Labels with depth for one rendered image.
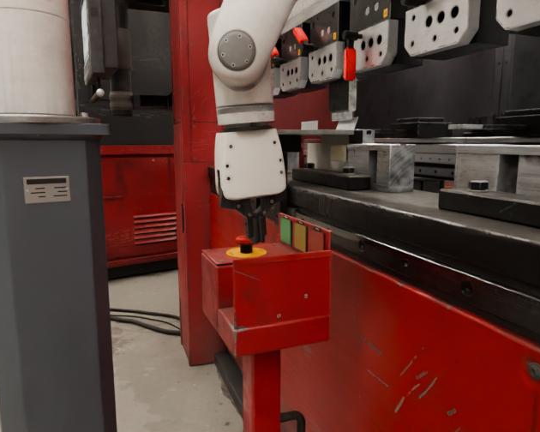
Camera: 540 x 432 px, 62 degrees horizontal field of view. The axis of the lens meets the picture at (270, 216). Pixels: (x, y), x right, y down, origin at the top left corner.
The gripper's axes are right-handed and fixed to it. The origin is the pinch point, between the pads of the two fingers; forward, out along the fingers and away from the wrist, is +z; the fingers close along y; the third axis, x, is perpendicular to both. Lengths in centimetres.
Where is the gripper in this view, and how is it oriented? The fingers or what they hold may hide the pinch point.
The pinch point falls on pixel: (255, 229)
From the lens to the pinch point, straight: 69.9
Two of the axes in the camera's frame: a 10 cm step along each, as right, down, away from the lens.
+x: 3.7, 1.5, -9.2
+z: 0.8, 9.8, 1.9
